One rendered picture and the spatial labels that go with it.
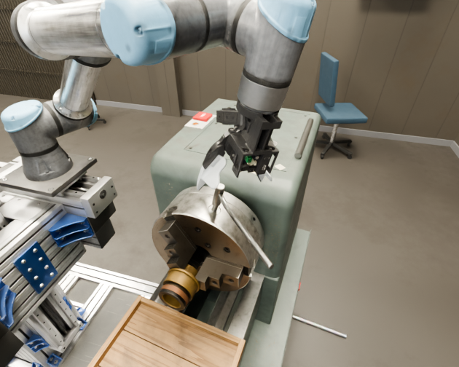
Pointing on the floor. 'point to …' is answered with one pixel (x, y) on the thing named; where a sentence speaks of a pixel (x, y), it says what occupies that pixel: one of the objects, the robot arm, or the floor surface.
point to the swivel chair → (345, 111)
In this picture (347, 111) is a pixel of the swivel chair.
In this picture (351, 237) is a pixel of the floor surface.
